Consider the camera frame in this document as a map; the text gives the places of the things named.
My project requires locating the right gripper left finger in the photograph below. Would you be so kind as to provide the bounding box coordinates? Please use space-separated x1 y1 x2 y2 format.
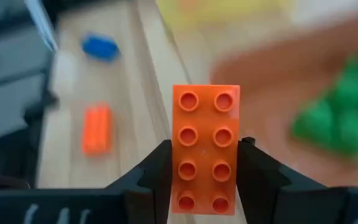
0 139 173 224

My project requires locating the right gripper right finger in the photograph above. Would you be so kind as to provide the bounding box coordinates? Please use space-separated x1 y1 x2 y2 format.
237 136 358 224

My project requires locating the orange toy brick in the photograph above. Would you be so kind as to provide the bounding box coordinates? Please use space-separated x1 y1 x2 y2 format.
171 84 241 216
81 104 114 156

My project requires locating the blue toy brick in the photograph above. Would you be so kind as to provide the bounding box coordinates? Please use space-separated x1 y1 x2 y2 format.
81 32 121 63

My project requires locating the orange plastic bin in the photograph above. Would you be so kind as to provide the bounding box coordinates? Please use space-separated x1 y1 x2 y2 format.
209 12 358 187

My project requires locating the silver aluminium bar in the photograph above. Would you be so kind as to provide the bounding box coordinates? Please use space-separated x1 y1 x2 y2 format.
25 0 77 97

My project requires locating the yellow translucent bin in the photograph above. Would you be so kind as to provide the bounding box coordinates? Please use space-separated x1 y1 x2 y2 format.
155 0 295 32

